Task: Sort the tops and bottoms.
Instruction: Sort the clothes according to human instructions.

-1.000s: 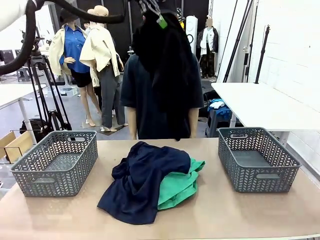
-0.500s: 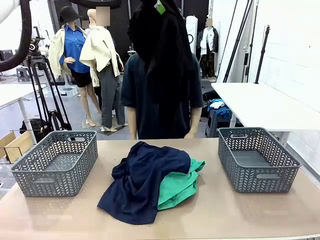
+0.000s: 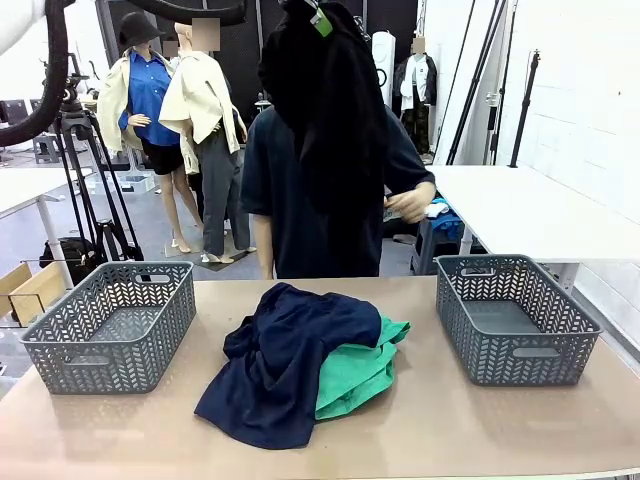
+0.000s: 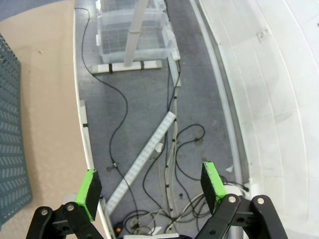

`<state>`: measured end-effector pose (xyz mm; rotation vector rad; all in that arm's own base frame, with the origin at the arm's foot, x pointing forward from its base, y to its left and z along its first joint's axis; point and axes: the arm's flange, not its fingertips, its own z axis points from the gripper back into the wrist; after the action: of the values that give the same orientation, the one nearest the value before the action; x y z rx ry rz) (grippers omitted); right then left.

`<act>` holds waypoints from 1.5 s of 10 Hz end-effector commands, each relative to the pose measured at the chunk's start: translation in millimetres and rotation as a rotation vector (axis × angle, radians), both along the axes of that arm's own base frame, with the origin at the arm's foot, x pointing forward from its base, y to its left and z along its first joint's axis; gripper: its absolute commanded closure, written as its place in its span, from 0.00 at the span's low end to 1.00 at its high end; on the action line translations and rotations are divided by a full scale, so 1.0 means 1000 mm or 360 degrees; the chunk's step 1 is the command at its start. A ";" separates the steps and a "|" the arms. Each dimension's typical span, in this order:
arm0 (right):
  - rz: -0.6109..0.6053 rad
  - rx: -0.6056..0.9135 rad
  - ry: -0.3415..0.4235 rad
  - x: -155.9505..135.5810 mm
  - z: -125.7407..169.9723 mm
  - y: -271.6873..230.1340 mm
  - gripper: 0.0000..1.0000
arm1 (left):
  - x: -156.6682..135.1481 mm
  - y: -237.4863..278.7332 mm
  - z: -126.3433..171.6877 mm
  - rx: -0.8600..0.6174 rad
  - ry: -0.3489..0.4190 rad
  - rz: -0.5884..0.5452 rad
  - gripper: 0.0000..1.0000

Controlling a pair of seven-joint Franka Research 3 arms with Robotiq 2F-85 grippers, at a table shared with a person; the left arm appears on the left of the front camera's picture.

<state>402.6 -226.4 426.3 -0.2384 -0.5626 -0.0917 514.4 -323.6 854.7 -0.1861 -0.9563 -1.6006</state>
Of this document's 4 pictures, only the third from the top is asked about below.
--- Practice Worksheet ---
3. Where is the white table with white leg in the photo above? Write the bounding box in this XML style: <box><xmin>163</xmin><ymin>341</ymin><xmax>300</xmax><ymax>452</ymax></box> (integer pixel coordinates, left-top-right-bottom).
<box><xmin>0</xmin><ymin>167</ymin><xmax>96</xmax><ymax>289</ymax></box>

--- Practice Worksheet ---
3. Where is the mannequin in blue shirt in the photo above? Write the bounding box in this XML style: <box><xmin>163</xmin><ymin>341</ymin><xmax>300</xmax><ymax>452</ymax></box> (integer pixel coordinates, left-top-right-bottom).
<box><xmin>96</xmin><ymin>12</ymin><xmax>204</xmax><ymax>254</ymax></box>

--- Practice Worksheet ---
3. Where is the black light stand with head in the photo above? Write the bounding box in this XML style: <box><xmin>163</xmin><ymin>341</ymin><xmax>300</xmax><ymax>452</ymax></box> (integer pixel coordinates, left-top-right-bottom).
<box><xmin>508</xmin><ymin>48</ymin><xmax>542</xmax><ymax>169</ymax></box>

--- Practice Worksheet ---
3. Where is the mannequin in cream jacket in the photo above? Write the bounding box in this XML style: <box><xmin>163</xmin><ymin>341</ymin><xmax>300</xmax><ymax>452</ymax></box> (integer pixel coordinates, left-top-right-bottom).
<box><xmin>158</xmin><ymin>19</ymin><xmax>259</xmax><ymax>266</ymax></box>

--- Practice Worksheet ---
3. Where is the small gray step stool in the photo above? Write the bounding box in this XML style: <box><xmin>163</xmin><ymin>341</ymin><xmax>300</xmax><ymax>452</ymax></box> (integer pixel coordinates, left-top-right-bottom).
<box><xmin>32</xmin><ymin>133</ymin><xmax>62</xmax><ymax>165</ymax></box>

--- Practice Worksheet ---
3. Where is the navy blue shirt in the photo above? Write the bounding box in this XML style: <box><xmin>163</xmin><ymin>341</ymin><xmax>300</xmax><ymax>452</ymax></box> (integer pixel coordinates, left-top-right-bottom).
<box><xmin>193</xmin><ymin>282</ymin><xmax>384</xmax><ymax>450</ymax></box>

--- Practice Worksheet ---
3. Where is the black garment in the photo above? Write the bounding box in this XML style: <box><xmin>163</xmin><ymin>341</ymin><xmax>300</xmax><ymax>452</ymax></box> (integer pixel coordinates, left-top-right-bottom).
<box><xmin>257</xmin><ymin>0</ymin><xmax>390</xmax><ymax>222</ymax></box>

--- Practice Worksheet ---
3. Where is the person in black t-shirt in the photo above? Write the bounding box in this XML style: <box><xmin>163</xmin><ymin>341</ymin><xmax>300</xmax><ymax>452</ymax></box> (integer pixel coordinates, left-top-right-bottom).
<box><xmin>239</xmin><ymin>104</ymin><xmax>436</xmax><ymax>280</ymax></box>

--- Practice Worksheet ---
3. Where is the green garment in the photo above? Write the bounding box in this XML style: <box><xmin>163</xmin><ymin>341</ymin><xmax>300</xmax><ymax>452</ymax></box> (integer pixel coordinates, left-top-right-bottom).
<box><xmin>314</xmin><ymin>317</ymin><xmax>412</xmax><ymax>421</ymax></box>

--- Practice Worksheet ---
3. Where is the person's right forearm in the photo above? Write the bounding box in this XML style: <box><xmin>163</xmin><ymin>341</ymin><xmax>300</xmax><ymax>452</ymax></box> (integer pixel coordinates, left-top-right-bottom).
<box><xmin>251</xmin><ymin>213</ymin><xmax>277</xmax><ymax>281</ymax></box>

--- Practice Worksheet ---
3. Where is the gray plastic stool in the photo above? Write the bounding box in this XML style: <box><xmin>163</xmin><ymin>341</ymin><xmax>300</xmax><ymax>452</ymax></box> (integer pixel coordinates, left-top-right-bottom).
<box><xmin>410</xmin><ymin>217</ymin><xmax>474</xmax><ymax>276</ymax></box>

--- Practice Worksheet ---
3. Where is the large white table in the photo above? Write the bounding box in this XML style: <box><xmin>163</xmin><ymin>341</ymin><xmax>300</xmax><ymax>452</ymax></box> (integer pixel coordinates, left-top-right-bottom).
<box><xmin>424</xmin><ymin>164</ymin><xmax>640</xmax><ymax>294</ymax></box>

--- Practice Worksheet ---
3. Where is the black bucket hat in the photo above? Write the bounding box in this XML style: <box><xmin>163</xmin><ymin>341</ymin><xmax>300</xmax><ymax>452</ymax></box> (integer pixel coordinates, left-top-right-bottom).
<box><xmin>118</xmin><ymin>12</ymin><xmax>166</xmax><ymax>54</ymax></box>

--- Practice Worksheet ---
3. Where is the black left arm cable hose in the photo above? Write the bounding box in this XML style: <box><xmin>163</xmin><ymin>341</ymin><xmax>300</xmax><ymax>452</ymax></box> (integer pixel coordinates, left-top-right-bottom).
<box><xmin>0</xmin><ymin>0</ymin><xmax>249</xmax><ymax>149</ymax></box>

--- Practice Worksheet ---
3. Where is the person's left hand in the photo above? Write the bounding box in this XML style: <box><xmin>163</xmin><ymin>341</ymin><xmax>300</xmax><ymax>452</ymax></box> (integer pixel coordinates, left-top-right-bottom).
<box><xmin>385</xmin><ymin>180</ymin><xmax>438</xmax><ymax>225</ymax></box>

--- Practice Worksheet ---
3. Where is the blue and white cloth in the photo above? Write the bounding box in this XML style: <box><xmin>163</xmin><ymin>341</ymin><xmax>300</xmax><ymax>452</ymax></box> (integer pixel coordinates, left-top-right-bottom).
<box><xmin>424</xmin><ymin>197</ymin><xmax>464</xmax><ymax>241</ymax></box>

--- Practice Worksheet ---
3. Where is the black bag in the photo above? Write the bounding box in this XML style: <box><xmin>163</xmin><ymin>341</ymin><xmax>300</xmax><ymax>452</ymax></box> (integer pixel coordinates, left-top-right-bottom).
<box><xmin>38</xmin><ymin>237</ymin><xmax>101</xmax><ymax>286</ymax></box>

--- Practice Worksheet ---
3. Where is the thin black pole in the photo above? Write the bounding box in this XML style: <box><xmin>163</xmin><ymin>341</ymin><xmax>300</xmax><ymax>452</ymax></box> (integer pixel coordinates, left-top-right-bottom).
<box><xmin>432</xmin><ymin>0</ymin><xmax>476</xmax><ymax>161</ymax></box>

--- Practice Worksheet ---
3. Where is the gray woven plastic basket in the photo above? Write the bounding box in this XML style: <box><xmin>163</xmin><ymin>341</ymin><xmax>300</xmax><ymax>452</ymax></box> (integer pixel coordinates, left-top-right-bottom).
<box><xmin>19</xmin><ymin>260</ymin><xmax>197</xmax><ymax>395</ymax></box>
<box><xmin>434</xmin><ymin>253</ymin><xmax>604</xmax><ymax>387</ymax></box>

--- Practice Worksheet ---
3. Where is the mannequin in white black jacket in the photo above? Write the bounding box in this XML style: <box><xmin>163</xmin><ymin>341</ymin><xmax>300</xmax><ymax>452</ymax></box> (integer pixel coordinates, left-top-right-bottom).
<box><xmin>393</xmin><ymin>37</ymin><xmax>439</xmax><ymax>156</ymax></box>

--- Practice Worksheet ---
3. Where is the black double pole stand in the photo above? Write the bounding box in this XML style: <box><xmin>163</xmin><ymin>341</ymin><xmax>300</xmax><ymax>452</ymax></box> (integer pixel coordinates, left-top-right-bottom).
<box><xmin>446</xmin><ymin>0</ymin><xmax>509</xmax><ymax>166</ymax></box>

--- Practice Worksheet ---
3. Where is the light wooden board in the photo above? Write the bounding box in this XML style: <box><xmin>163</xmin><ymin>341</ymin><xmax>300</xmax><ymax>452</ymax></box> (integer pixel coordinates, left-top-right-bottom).
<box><xmin>9</xmin><ymin>262</ymin><xmax>69</xmax><ymax>324</ymax></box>
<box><xmin>0</xmin><ymin>263</ymin><xmax>34</xmax><ymax>319</ymax></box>

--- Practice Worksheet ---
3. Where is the white tower appliance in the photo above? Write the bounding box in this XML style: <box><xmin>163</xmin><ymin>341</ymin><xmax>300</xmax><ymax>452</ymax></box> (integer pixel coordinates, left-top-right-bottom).
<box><xmin>370</xmin><ymin>30</ymin><xmax>396</xmax><ymax>109</ymax></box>

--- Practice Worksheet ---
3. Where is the black camera tripod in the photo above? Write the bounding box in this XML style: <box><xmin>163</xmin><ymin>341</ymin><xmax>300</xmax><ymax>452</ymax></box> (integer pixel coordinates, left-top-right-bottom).
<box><xmin>42</xmin><ymin>52</ymin><xmax>146</xmax><ymax>264</ymax></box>

